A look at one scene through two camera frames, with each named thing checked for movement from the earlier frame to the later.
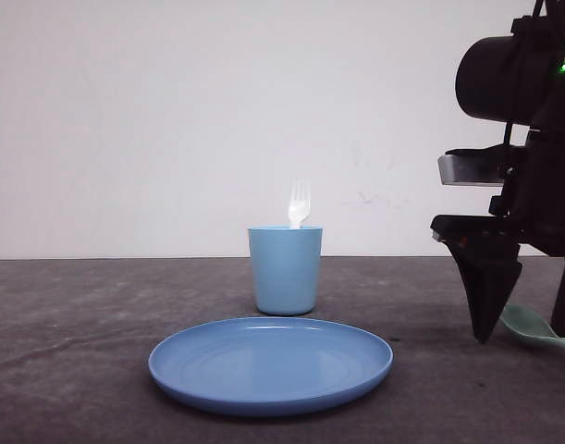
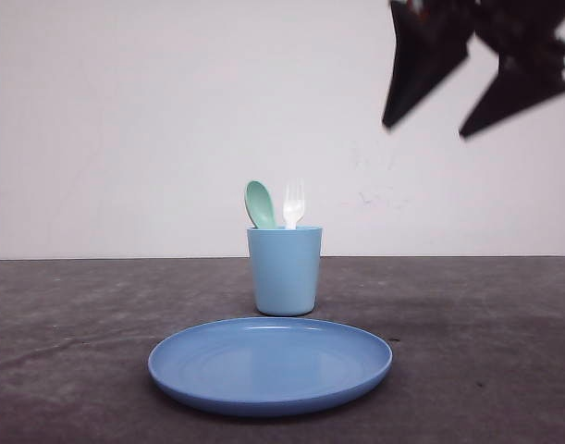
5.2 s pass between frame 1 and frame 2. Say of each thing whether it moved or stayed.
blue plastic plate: stayed
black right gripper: moved
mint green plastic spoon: moved
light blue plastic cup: stayed
